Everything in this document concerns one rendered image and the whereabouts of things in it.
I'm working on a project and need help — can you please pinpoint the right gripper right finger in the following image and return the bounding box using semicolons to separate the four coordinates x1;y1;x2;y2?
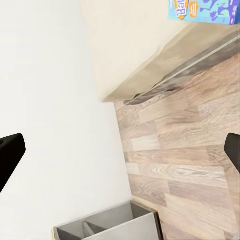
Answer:
224;133;240;173

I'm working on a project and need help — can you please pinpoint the board game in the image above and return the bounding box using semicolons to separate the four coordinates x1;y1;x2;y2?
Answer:
168;0;240;25

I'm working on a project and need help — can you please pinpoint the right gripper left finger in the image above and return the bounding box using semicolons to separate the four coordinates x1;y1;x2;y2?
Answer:
0;133;26;193

